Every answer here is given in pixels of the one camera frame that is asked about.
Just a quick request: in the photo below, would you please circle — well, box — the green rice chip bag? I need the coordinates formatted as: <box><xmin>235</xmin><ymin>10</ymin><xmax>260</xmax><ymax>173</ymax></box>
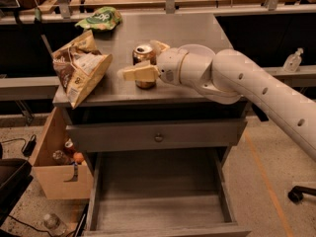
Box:
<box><xmin>75</xmin><ymin>6</ymin><xmax>122</xmax><ymax>31</ymax></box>

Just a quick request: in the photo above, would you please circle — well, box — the grey cabinet with drawers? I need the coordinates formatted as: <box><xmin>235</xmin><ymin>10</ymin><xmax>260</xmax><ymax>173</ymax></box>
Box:
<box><xmin>54</xmin><ymin>13</ymin><xmax>250</xmax><ymax>237</ymax></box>

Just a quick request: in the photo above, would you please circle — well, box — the bottle in box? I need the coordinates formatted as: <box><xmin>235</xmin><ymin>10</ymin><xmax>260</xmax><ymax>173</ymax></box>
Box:
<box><xmin>52</xmin><ymin>150</ymin><xmax>71</xmax><ymax>165</ymax></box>

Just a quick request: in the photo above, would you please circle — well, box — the clear sanitizer bottle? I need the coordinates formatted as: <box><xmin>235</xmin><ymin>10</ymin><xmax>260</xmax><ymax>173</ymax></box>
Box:
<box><xmin>283</xmin><ymin>47</ymin><xmax>303</xmax><ymax>72</ymax></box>

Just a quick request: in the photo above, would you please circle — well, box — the plastic water bottle on floor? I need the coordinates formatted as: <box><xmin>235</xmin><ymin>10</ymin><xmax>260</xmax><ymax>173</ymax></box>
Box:
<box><xmin>43</xmin><ymin>213</ymin><xmax>67</xmax><ymax>237</ymax></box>

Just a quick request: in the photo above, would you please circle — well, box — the black chair base leg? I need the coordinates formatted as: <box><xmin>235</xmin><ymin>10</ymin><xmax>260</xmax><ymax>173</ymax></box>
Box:
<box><xmin>287</xmin><ymin>186</ymin><xmax>316</xmax><ymax>203</ymax></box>

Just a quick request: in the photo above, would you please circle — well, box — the cardboard box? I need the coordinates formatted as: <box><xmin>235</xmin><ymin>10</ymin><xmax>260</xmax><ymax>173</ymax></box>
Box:
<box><xmin>30</xmin><ymin>108</ymin><xmax>93</xmax><ymax>199</ymax></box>

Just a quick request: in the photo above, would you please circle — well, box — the white bowl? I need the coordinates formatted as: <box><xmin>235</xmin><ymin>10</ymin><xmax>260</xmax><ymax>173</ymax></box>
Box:
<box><xmin>181</xmin><ymin>44</ymin><xmax>215</xmax><ymax>58</ymax></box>

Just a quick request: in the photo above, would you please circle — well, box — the black power adapter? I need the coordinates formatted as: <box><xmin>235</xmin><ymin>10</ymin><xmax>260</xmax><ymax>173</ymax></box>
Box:
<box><xmin>22</xmin><ymin>135</ymin><xmax>37</xmax><ymax>157</ymax></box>

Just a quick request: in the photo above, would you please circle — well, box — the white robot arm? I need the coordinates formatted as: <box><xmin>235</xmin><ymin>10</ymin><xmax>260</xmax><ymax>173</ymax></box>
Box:
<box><xmin>118</xmin><ymin>44</ymin><xmax>316</xmax><ymax>160</ymax></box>

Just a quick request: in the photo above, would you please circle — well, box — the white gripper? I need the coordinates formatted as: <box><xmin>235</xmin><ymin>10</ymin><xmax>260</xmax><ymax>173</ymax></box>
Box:
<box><xmin>117</xmin><ymin>39</ymin><xmax>189</xmax><ymax>85</ymax></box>

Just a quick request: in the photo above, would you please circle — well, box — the orange fruit in box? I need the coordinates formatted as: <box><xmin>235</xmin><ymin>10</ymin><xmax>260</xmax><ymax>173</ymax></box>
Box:
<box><xmin>73</xmin><ymin>152</ymin><xmax>84</xmax><ymax>164</ymax></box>

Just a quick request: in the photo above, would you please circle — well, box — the red can in box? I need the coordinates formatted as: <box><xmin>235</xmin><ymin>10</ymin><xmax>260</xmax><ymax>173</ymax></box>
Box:
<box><xmin>64</xmin><ymin>139</ymin><xmax>76</xmax><ymax>155</ymax></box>

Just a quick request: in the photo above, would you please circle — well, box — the brown chip bag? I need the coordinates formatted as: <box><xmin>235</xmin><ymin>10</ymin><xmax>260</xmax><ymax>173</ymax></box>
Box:
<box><xmin>52</xmin><ymin>30</ymin><xmax>113</xmax><ymax>109</ymax></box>

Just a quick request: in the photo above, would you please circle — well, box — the orange soda can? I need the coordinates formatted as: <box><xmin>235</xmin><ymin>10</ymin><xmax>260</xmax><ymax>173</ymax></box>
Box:
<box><xmin>132</xmin><ymin>43</ymin><xmax>156</xmax><ymax>89</ymax></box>

